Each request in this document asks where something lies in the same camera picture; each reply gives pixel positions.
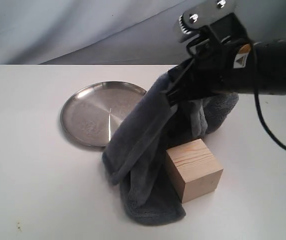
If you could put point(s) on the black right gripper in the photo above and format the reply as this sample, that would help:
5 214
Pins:
208 73

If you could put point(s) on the grey-blue fleece towel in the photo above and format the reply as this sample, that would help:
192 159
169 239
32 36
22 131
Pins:
135 156

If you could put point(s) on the light wooden cube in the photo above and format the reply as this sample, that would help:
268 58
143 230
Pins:
193 170

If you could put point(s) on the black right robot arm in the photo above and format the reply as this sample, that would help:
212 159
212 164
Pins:
238 67

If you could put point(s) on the round stainless steel plate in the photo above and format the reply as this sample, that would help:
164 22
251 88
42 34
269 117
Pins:
92 115

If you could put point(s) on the grey backdrop cloth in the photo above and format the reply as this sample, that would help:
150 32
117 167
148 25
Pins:
91 32

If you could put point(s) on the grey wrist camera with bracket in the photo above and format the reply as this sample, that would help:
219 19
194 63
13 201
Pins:
210 19

